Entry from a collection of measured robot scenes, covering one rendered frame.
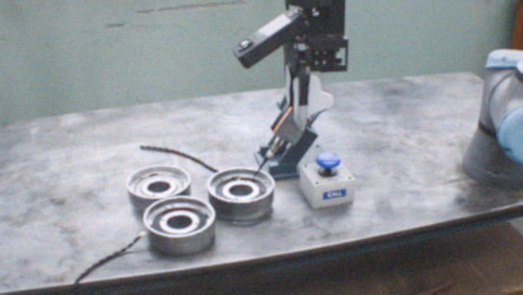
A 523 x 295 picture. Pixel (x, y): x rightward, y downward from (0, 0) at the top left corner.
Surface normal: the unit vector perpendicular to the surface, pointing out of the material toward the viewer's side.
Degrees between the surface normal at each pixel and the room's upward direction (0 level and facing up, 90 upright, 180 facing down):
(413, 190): 0
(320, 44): 90
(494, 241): 0
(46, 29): 90
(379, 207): 0
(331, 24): 90
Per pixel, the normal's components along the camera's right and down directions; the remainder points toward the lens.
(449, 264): -0.01, -0.88
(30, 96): 0.25, 0.45
